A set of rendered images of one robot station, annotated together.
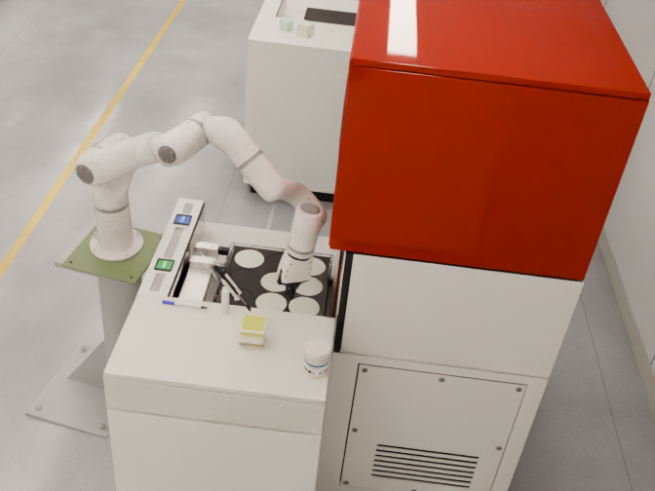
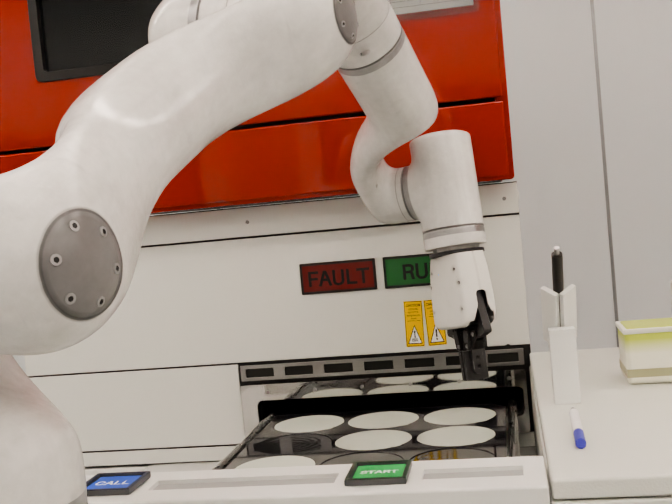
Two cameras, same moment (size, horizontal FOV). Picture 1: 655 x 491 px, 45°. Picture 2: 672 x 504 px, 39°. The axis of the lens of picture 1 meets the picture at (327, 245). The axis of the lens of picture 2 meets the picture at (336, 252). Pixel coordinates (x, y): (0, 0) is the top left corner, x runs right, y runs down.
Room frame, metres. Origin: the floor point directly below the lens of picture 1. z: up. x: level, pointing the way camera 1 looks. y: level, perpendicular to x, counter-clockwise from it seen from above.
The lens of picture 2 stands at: (1.88, 1.37, 1.21)
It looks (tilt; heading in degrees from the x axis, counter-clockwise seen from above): 3 degrees down; 279
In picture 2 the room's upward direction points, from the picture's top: 5 degrees counter-clockwise
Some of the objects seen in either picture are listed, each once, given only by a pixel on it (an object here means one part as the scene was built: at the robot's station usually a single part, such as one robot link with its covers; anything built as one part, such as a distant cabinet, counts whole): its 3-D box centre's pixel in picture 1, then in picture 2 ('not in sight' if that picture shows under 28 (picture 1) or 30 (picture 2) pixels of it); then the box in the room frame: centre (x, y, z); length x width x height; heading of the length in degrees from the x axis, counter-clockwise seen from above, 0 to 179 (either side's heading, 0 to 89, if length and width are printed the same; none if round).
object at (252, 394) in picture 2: (337, 287); (382, 407); (2.06, -0.05, 0.89); 0.44 x 0.02 x 0.10; 179
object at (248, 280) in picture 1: (276, 283); (373, 441); (2.05, 0.16, 0.90); 0.34 x 0.34 x 0.01; 89
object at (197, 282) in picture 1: (197, 283); not in sight; (2.04, 0.42, 0.87); 0.36 x 0.08 x 0.03; 179
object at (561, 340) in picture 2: (230, 294); (561, 341); (1.81, 0.27, 1.03); 0.06 x 0.04 x 0.13; 89
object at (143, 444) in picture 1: (238, 396); not in sight; (1.97, 0.27, 0.41); 0.97 x 0.64 x 0.82; 179
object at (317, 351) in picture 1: (316, 358); not in sight; (1.60, -0.01, 1.01); 0.07 x 0.07 x 0.10
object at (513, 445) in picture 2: not in sight; (513, 436); (1.87, 0.17, 0.90); 0.37 x 0.01 x 0.01; 89
